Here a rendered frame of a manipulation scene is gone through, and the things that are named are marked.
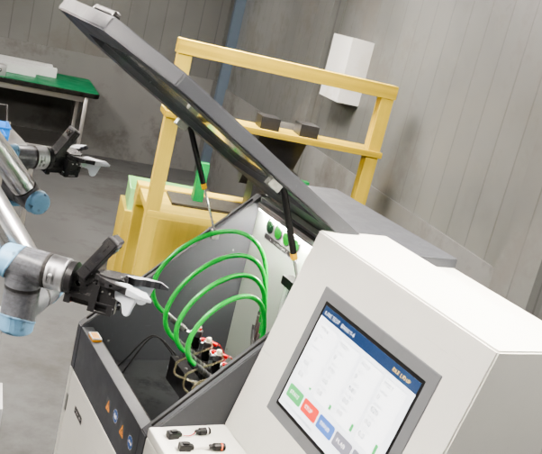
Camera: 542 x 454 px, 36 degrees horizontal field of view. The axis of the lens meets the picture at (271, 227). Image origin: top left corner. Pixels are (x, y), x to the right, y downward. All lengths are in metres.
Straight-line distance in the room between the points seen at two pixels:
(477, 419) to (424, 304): 0.27
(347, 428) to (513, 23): 3.03
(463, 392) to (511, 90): 2.89
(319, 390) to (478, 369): 0.47
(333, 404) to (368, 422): 0.13
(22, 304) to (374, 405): 0.78
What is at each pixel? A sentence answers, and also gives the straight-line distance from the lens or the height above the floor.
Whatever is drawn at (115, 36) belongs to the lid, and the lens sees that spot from 1.94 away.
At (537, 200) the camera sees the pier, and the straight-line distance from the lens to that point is 3.94.
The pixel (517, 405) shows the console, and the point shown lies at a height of 1.43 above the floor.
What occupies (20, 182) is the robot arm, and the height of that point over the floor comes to 1.40.
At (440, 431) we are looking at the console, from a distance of 1.72.
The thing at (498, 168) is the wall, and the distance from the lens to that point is 4.38.
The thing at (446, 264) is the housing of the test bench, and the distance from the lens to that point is 2.47.
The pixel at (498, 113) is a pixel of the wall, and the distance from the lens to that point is 4.47.
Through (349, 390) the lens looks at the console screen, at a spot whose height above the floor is 1.29.
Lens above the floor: 2.07
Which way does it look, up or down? 15 degrees down
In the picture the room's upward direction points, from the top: 14 degrees clockwise
